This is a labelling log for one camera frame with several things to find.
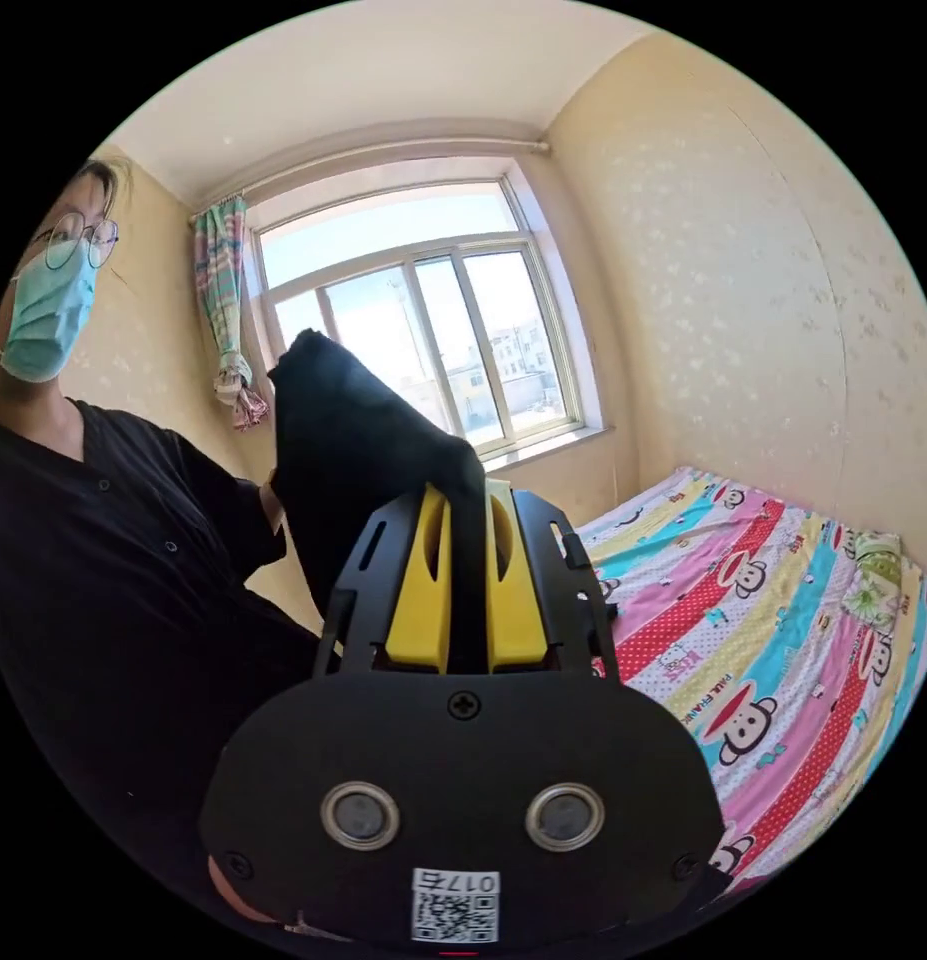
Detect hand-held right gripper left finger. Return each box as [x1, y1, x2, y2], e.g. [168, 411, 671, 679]
[385, 482, 455, 671]

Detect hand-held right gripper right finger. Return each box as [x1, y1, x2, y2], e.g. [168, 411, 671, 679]
[482, 478, 548, 674]

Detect black long sleeve shirt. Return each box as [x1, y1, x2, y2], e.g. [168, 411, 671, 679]
[266, 328, 488, 673]

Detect person's right hand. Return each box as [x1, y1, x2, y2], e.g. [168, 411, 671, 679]
[206, 853, 286, 928]

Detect bed with striped cartoon sheet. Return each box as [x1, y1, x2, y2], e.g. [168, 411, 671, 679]
[571, 464, 927, 898]

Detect white framed window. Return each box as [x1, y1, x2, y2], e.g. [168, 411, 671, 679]
[243, 166, 619, 472]

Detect person's body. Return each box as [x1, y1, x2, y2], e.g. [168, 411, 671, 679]
[0, 153, 341, 928]

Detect striped pastel curtain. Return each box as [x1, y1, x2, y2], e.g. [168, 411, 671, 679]
[190, 192, 272, 433]

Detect green floral pillow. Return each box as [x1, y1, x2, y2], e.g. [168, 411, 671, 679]
[840, 527, 906, 625]

